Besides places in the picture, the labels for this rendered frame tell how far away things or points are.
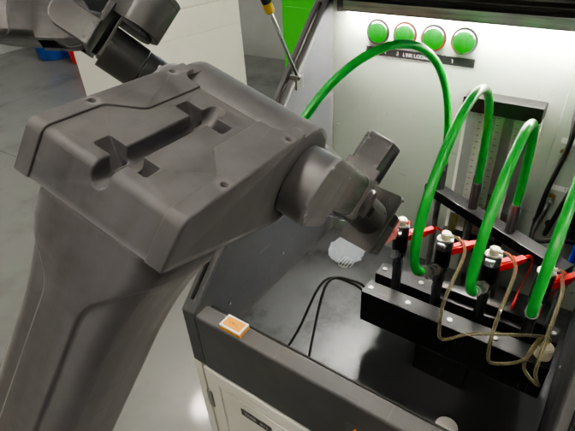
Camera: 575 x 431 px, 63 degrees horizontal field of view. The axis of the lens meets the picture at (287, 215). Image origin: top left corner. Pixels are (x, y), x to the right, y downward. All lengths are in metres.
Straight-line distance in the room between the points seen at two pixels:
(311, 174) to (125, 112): 0.09
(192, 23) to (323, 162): 3.45
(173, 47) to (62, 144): 3.41
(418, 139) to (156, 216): 0.97
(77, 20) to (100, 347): 0.50
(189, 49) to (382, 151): 3.08
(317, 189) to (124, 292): 0.10
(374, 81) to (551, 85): 0.35
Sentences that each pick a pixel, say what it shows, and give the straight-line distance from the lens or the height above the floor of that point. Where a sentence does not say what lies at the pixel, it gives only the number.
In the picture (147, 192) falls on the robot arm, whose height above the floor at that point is 1.56.
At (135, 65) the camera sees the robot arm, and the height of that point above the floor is 1.46.
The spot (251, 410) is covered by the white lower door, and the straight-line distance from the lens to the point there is 1.09.
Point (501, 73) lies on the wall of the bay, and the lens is 1.01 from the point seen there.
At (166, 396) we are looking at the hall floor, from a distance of 2.06.
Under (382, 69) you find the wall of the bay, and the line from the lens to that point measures 1.09.
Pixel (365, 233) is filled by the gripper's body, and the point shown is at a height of 1.18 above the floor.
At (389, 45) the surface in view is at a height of 1.43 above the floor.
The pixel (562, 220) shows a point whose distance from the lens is 0.66.
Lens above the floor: 1.64
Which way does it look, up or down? 35 degrees down
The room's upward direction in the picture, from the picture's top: 4 degrees counter-clockwise
